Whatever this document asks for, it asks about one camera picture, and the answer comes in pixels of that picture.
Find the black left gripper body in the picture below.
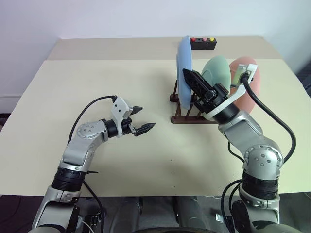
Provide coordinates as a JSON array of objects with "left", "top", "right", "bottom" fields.
[{"left": 121, "top": 117, "right": 138, "bottom": 137}]

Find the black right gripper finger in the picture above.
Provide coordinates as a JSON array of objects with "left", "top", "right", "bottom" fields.
[{"left": 182, "top": 68, "right": 215, "bottom": 96}]

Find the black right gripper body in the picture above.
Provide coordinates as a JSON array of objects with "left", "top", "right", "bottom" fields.
[{"left": 193, "top": 83, "right": 231, "bottom": 114}]

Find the blue plate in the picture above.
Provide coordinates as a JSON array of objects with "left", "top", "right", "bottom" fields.
[{"left": 176, "top": 35, "right": 194, "bottom": 110}]

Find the green plate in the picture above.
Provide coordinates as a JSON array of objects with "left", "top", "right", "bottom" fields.
[{"left": 201, "top": 56, "right": 231, "bottom": 92}]

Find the pink red plate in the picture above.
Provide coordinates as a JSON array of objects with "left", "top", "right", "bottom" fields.
[{"left": 229, "top": 56, "right": 262, "bottom": 115}]

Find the dark wooden dish rack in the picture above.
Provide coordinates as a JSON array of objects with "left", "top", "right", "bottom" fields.
[{"left": 169, "top": 80, "right": 219, "bottom": 125}]

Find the black button box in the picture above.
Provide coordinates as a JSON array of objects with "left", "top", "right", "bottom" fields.
[{"left": 190, "top": 37, "right": 218, "bottom": 51}]

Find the black clip connector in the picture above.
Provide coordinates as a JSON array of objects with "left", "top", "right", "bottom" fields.
[{"left": 84, "top": 213, "right": 103, "bottom": 229}]

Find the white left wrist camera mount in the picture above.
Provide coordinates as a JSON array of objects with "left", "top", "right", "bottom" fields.
[{"left": 110, "top": 96, "right": 133, "bottom": 139}]

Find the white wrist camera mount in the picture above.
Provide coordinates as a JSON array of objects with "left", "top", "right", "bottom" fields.
[
  {"left": 110, "top": 96, "right": 133, "bottom": 139},
  {"left": 202, "top": 63, "right": 259, "bottom": 120}
]

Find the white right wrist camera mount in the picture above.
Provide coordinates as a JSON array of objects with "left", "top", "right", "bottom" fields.
[{"left": 202, "top": 63, "right": 259, "bottom": 120}]

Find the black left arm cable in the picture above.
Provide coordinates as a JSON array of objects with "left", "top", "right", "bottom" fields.
[{"left": 68, "top": 95, "right": 118, "bottom": 147}]

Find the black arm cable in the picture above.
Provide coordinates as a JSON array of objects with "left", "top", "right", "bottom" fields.
[
  {"left": 68, "top": 95, "right": 118, "bottom": 147},
  {"left": 240, "top": 71, "right": 297, "bottom": 165}
]

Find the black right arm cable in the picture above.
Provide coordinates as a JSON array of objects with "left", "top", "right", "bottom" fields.
[{"left": 240, "top": 71, "right": 297, "bottom": 165}]

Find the thin black body cable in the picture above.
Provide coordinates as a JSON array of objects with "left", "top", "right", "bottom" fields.
[{"left": 82, "top": 179, "right": 106, "bottom": 233}]

